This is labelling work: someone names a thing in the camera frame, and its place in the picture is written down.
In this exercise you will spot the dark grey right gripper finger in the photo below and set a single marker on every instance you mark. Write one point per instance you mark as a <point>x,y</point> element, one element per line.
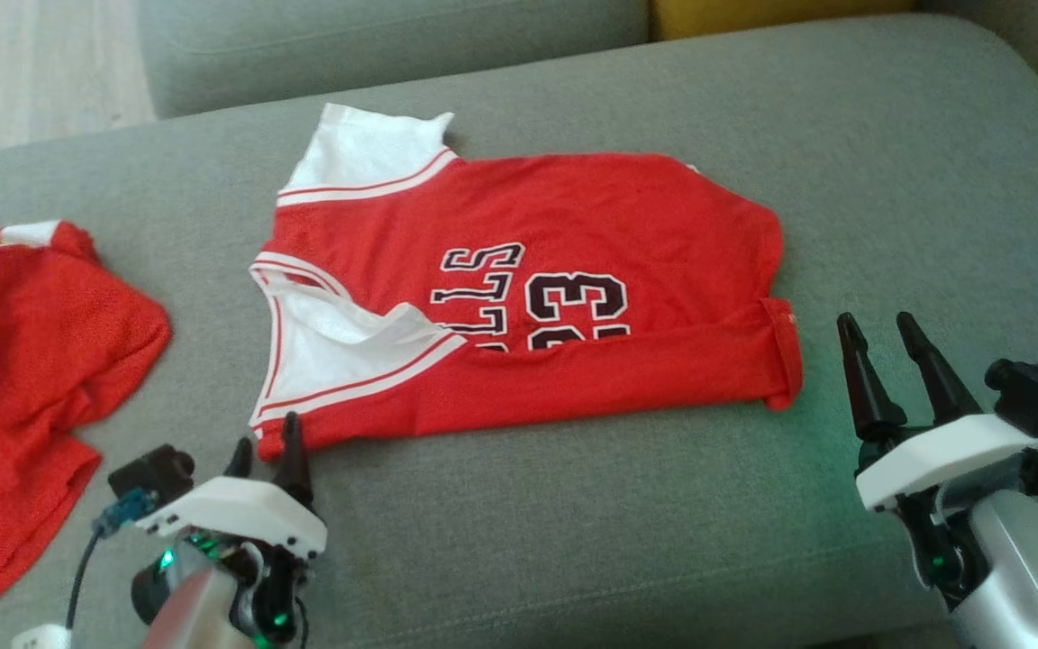
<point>938,379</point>
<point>866,388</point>

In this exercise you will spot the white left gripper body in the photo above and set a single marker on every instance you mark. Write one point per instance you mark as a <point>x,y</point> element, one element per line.
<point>240,514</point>

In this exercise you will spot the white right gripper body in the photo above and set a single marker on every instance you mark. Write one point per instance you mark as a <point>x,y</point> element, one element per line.
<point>942,455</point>

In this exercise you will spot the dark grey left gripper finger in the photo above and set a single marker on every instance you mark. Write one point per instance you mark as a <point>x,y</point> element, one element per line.
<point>240,461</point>
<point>294,460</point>

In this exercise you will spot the red mesh shorts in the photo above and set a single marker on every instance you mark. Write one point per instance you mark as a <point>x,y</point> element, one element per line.
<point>23,361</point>

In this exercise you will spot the red basketball jersey number 23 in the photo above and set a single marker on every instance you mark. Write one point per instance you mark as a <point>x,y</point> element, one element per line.
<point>573,207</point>

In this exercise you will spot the grey fabric sofa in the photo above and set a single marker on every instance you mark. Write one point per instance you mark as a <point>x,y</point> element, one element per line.
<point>573,541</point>

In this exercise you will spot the yellow sofa cushion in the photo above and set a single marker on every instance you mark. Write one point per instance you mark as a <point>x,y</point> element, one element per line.
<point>780,13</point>

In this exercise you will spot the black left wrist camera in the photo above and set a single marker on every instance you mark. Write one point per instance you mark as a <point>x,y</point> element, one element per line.
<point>150,473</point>

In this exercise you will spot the blue left camera connector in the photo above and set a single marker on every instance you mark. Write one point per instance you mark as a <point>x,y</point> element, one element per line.
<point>122,514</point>

